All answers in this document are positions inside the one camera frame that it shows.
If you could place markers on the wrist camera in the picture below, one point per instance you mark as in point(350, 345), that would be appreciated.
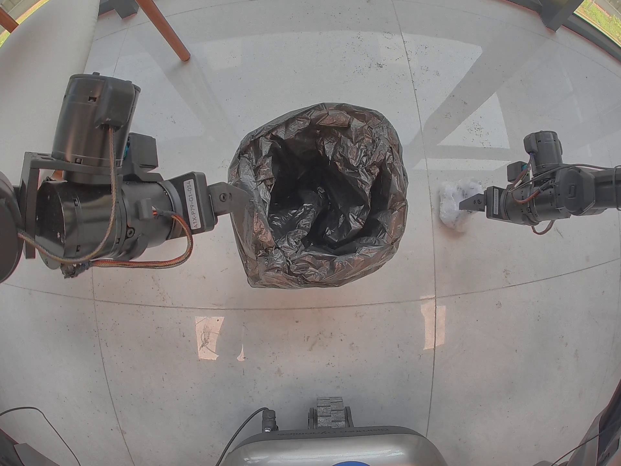
point(141, 156)
point(516, 171)

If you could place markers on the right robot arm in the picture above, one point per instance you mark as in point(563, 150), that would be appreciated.
point(582, 190)

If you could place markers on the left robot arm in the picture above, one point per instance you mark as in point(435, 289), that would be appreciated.
point(72, 221)

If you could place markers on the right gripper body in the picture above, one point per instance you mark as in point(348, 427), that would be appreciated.
point(509, 207)

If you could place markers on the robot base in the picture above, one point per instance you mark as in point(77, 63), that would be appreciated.
point(334, 442)

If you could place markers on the black plastic bag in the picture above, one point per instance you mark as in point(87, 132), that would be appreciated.
point(320, 202)

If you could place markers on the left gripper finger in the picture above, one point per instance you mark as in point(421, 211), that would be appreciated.
point(228, 199)

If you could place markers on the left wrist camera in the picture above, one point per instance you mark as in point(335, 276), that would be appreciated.
point(141, 156)

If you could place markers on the white paper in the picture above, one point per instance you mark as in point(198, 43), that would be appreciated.
point(451, 207)

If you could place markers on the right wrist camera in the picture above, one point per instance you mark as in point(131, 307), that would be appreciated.
point(516, 171)

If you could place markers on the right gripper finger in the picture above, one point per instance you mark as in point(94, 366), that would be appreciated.
point(473, 202)

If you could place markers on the white chair with wooden legs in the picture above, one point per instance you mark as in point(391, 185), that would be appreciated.
point(48, 46)

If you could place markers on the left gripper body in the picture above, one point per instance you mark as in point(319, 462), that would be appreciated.
point(160, 209)

